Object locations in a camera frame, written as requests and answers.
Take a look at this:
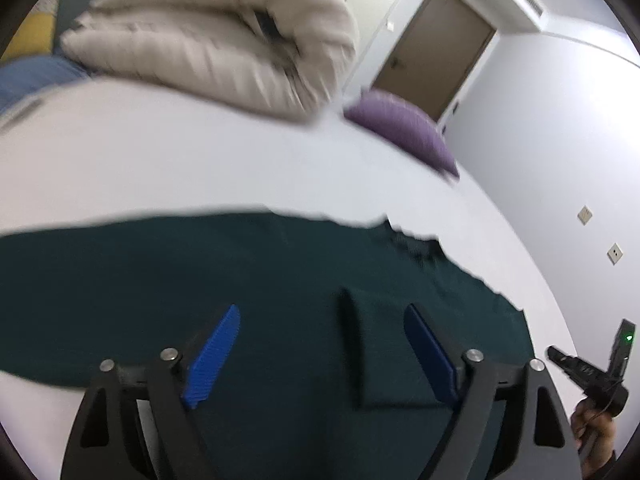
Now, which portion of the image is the upper wall socket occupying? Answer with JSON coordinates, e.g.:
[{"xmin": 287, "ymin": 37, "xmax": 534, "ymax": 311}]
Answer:
[{"xmin": 577, "ymin": 206, "xmax": 592, "ymax": 226}]

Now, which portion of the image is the yellow patterned cushion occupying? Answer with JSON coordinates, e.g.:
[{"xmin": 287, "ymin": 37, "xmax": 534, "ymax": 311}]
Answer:
[{"xmin": 1, "ymin": 0, "xmax": 60, "ymax": 63}]

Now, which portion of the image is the wall socket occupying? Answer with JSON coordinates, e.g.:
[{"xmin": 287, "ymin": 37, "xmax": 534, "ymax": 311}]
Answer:
[
  {"xmin": 577, "ymin": 206, "xmax": 592, "ymax": 226},
  {"xmin": 606, "ymin": 243, "xmax": 624, "ymax": 266}
]

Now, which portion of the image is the folded beige duvet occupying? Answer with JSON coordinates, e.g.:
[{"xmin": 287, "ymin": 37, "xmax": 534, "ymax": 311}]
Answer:
[{"xmin": 60, "ymin": 0, "xmax": 359, "ymax": 120}]

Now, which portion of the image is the lower wall socket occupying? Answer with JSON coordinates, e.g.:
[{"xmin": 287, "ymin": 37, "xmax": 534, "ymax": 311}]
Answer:
[{"xmin": 606, "ymin": 243, "xmax": 624, "ymax": 266}]

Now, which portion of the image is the blue pillow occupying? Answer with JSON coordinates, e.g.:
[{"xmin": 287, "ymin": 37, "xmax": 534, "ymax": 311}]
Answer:
[{"xmin": 0, "ymin": 55, "xmax": 89, "ymax": 113}]

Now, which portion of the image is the person's right hand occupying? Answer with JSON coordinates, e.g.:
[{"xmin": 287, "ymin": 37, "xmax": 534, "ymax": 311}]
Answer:
[{"xmin": 570, "ymin": 399, "xmax": 616, "ymax": 479}]

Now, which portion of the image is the brown wooden door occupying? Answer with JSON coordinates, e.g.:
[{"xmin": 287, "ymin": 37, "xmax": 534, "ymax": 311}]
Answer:
[{"xmin": 373, "ymin": 0, "xmax": 496, "ymax": 120}]

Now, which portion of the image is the dark green knit sweater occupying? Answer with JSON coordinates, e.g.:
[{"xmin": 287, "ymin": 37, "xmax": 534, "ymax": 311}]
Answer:
[{"xmin": 1, "ymin": 214, "xmax": 534, "ymax": 479}]

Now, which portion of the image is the white bed sheet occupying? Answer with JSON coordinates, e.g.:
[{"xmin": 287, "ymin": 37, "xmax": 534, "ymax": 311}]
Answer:
[{"xmin": 0, "ymin": 77, "xmax": 582, "ymax": 480}]

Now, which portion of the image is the purple cushion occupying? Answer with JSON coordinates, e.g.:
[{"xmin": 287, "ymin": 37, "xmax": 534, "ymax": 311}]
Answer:
[{"xmin": 343, "ymin": 89, "xmax": 460, "ymax": 180}]

